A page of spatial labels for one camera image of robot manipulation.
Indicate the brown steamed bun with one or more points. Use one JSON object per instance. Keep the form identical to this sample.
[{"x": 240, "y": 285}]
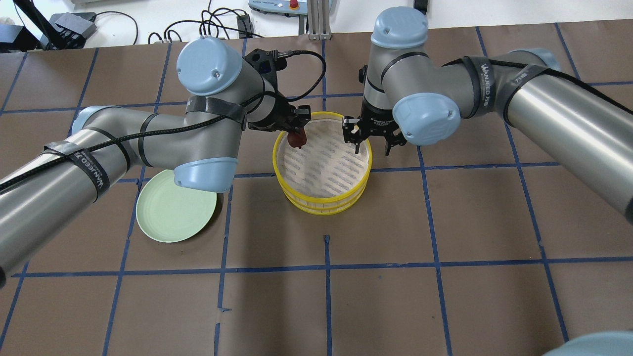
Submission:
[{"x": 297, "y": 139}]

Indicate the black box on floor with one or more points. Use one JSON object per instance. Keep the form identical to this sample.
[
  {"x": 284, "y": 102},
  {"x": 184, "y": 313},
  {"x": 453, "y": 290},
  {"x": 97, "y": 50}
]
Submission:
[{"x": 74, "y": 25}]

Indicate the yellow steamer basket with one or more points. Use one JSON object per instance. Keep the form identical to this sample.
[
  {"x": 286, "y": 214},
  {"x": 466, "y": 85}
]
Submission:
[
  {"x": 326, "y": 169},
  {"x": 323, "y": 206}
]

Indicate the light green plate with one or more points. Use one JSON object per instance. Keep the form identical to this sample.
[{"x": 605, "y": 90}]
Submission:
[{"x": 168, "y": 213}]

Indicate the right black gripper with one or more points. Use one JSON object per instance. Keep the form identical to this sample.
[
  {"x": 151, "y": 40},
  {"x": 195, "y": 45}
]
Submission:
[{"x": 374, "y": 126}]

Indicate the teach pendant with red button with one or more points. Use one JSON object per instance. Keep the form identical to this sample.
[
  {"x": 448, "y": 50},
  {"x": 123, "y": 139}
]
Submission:
[{"x": 281, "y": 7}]

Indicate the aluminium frame post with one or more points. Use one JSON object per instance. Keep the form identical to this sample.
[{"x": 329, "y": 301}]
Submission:
[{"x": 318, "y": 19}]

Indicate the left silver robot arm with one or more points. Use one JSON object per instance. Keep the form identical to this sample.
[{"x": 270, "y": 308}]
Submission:
[{"x": 229, "y": 94}]

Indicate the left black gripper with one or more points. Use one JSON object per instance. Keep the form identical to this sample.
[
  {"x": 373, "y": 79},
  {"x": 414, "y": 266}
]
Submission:
[{"x": 283, "y": 117}]

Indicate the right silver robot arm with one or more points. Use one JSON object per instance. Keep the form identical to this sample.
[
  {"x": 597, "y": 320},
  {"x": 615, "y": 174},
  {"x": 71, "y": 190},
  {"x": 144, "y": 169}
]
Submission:
[{"x": 407, "y": 99}]

